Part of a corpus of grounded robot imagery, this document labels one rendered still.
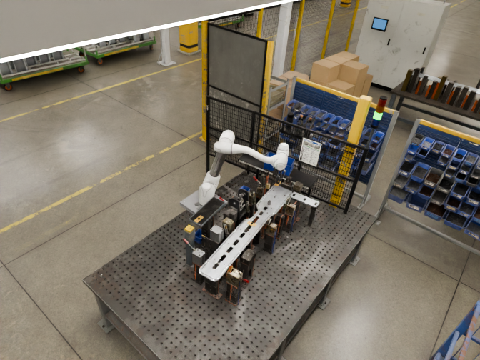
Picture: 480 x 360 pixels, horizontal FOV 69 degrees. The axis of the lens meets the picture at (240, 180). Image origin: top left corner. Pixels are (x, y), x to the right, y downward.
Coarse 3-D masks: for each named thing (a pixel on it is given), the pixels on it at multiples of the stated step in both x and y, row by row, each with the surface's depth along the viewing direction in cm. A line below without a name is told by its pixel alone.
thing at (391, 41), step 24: (384, 0) 772; (408, 0) 744; (432, 0) 756; (384, 24) 791; (408, 24) 763; (432, 24) 735; (360, 48) 851; (384, 48) 816; (408, 48) 784; (432, 48) 782; (384, 72) 840
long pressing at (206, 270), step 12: (276, 192) 361; (288, 192) 362; (264, 204) 345; (276, 204) 346; (252, 216) 330; (264, 216) 331; (240, 228) 317; (252, 228) 318; (228, 240) 304; (240, 240) 305; (216, 252) 293; (240, 252) 295; (204, 264) 282; (228, 264) 284; (204, 276) 274; (216, 276) 273
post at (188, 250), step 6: (186, 234) 292; (192, 234) 293; (186, 240) 296; (192, 240) 297; (186, 246) 303; (192, 246) 303; (186, 252) 308; (192, 252) 307; (186, 258) 312; (186, 264) 317; (192, 264) 316
